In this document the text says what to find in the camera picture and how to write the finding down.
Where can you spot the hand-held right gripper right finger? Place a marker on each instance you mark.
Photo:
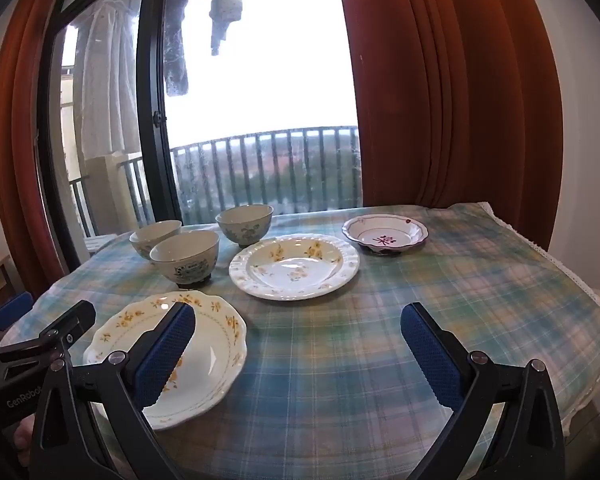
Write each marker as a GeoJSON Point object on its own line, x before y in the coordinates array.
{"type": "Point", "coordinates": [430, 360]}

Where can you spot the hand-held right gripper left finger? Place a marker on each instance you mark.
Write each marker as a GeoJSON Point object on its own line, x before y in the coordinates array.
{"type": "Point", "coordinates": [165, 355]}

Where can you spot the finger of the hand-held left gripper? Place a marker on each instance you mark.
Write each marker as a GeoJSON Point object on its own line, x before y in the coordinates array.
{"type": "Point", "coordinates": [55, 332]}
{"type": "Point", "coordinates": [12, 308]}

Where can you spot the scalloped yellow floral plate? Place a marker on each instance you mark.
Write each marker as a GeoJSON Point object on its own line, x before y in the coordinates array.
{"type": "Point", "coordinates": [215, 360]}

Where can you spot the cream bowl with blue flowers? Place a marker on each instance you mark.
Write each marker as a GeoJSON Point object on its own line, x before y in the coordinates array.
{"type": "Point", "coordinates": [152, 232]}
{"type": "Point", "coordinates": [245, 232]}
{"type": "Point", "coordinates": [185, 265]}

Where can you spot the white plate with red pattern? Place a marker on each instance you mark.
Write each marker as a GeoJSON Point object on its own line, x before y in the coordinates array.
{"type": "Point", "coordinates": [385, 235]}

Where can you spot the ribbed white yellow floral plate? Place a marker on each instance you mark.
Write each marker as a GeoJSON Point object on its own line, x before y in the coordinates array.
{"type": "Point", "coordinates": [295, 270]}

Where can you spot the person's left hand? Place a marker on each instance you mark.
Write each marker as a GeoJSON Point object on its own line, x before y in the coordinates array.
{"type": "Point", "coordinates": [23, 435]}

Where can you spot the plaid tablecloth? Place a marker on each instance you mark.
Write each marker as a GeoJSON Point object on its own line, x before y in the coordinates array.
{"type": "Point", "coordinates": [340, 360]}

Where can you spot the white balcony chair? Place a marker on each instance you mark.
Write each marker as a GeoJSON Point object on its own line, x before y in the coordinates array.
{"type": "Point", "coordinates": [98, 244]}

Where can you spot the orange curtain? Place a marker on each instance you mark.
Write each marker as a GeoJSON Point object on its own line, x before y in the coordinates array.
{"type": "Point", "coordinates": [15, 135]}
{"type": "Point", "coordinates": [440, 85]}

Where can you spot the balcony railing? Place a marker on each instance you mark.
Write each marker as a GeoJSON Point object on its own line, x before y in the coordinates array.
{"type": "Point", "coordinates": [260, 170]}

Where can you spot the hanging dark cloth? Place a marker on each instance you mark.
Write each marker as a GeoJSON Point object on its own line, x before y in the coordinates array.
{"type": "Point", "coordinates": [176, 60]}

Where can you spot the hanging grey white garment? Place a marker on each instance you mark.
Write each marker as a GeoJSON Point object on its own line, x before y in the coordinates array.
{"type": "Point", "coordinates": [226, 5]}

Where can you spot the black window frame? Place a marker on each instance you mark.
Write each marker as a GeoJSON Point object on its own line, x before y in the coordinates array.
{"type": "Point", "coordinates": [150, 60]}

